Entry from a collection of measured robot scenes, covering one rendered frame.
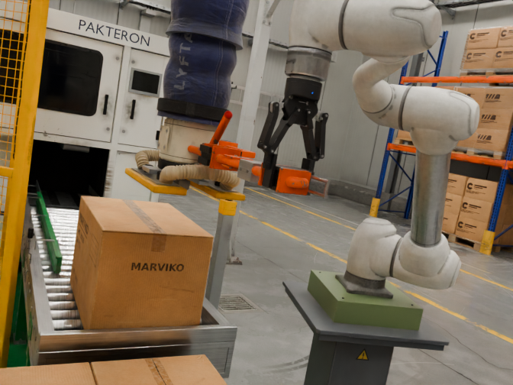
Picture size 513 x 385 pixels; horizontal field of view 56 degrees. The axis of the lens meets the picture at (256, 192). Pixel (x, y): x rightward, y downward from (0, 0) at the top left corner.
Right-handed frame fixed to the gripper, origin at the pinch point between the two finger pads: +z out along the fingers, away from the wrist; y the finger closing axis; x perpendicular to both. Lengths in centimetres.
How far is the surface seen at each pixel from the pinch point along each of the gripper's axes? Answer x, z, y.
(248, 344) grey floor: -170, 127, -100
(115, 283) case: -73, 51, 14
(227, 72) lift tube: -51, -24, -5
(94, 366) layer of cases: -59, 73, 21
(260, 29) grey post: -350, -106, -158
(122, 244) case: -73, 37, 14
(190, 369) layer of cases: -52, 73, -9
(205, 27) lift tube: -49, -35, 5
